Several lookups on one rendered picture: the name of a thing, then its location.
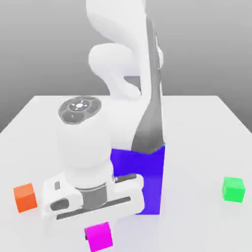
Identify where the small orange cube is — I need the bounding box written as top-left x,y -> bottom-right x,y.
13,183 -> 38,214

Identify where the large blue box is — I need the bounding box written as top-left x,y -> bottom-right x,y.
109,144 -> 166,216

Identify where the small magenta cube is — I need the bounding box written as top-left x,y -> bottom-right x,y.
84,221 -> 114,252

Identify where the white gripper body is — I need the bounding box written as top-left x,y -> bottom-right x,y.
42,174 -> 146,237

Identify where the small green cube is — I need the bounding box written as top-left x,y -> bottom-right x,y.
222,176 -> 246,203

